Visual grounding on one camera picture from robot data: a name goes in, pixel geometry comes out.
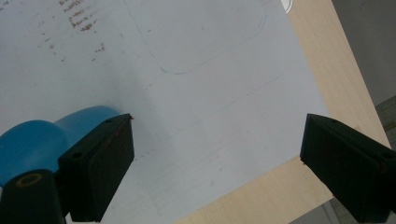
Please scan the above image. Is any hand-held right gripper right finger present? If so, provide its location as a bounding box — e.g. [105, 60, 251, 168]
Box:
[299, 113, 396, 224]

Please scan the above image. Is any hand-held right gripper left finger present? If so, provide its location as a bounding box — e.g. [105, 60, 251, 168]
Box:
[58, 113, 135, 223]

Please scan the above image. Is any blue computer mouse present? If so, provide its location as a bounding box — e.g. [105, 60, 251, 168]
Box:
[0, 105, 121, 189]

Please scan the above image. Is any light wooden table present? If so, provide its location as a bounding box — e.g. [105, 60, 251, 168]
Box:
[172, 0, 391, 224]

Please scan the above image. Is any white paper mat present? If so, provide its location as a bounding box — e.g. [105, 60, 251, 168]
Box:
[0, 0, 331, 224]

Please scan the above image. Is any white round disc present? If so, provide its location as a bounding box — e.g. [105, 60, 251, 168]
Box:
[280, 0, 294, 14]

